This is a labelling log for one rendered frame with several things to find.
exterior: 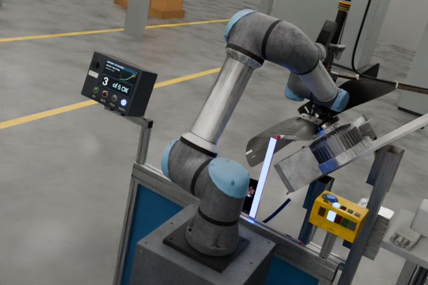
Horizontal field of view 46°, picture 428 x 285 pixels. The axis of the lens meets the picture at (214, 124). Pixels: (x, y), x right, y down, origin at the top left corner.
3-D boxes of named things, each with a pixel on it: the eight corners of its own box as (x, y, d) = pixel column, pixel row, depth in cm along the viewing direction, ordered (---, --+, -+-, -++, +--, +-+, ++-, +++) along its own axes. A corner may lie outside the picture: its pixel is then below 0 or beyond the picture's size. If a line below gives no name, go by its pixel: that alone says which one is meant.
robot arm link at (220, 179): (223, 227, 130) (236, 182, 125) (185, 202, 137) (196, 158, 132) (249, 214, 139) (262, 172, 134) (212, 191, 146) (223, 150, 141)
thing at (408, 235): (420, 238, 199) (421, 233, 199) (409, 252, 188) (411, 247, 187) (399, 228, 204) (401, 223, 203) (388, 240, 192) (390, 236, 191)
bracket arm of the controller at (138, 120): (152, 127, 203) (153, 120, 202) (147, 128, 200) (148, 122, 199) (109, 107, 213) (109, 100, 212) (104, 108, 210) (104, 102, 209)
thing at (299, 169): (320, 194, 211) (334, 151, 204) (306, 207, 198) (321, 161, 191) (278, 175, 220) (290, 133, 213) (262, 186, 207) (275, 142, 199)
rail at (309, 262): (334, 280, 175) (341, 261, 172) (330, 285, 171) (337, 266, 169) (136, 176, 213) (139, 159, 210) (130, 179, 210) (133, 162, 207)
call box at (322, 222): (360, 235, 170) (370, 208, 166) (351, 247, 161) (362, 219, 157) (316, 214, 176) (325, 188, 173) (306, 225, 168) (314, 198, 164)
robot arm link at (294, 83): (306, 107, 170) (315, 77, 165) (278, 95, 175) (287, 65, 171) (316, 104, 176) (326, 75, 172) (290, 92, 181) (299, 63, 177)
